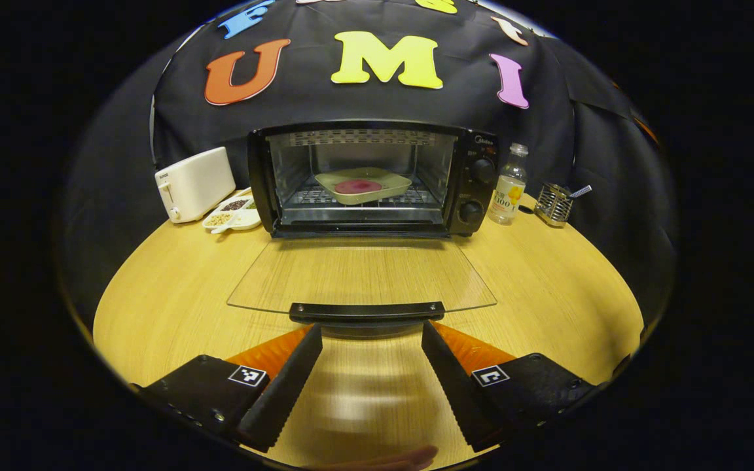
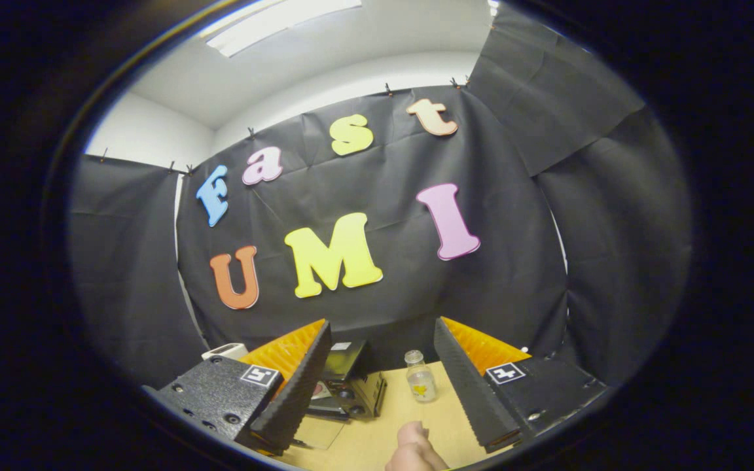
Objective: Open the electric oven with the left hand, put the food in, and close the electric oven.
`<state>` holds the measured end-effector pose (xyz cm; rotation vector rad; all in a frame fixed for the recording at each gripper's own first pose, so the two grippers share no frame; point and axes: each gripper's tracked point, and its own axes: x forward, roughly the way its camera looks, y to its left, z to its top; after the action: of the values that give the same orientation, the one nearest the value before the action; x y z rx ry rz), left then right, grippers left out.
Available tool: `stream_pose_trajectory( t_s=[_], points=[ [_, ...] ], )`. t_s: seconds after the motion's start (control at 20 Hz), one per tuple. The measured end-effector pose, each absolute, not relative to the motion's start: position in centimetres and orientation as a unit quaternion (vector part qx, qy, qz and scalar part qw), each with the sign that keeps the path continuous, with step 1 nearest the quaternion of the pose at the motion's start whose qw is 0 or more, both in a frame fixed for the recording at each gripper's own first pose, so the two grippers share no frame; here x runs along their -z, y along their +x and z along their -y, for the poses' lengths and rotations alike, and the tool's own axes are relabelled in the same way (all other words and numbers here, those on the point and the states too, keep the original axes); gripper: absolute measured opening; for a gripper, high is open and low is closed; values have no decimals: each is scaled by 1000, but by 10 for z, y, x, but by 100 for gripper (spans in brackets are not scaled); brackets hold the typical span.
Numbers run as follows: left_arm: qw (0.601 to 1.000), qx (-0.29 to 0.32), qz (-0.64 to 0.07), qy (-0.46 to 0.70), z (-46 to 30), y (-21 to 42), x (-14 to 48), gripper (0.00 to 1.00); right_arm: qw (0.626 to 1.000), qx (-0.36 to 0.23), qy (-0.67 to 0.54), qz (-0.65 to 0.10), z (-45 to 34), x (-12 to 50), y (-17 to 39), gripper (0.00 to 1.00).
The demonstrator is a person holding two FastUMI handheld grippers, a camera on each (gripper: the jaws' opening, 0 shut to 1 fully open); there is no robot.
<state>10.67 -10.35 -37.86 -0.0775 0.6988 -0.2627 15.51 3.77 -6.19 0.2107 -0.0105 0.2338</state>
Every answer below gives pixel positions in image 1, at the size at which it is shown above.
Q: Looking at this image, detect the white divided snack dish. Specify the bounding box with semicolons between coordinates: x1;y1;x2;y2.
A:
203;188;262;234

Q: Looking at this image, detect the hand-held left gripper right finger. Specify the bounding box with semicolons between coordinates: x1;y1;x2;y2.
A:
421;321;600;453

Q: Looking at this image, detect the metal wire basket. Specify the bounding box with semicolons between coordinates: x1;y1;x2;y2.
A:
534;183;575;228

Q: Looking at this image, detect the white square dish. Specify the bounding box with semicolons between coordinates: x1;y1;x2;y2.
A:
315;167;413;206

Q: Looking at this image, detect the white toaster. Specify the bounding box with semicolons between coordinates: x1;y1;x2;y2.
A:
154;147;237;224

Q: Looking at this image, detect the clear bottle with yellow label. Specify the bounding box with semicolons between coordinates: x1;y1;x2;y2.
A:
487;143;530;226

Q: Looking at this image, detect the pink ham slice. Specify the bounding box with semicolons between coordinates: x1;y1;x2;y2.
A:
334;179;383;195

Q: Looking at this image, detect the black electric oven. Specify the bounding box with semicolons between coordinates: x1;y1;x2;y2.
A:
226;119;501;339

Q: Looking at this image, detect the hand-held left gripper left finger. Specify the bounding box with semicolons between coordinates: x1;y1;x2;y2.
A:
135;324;323;453

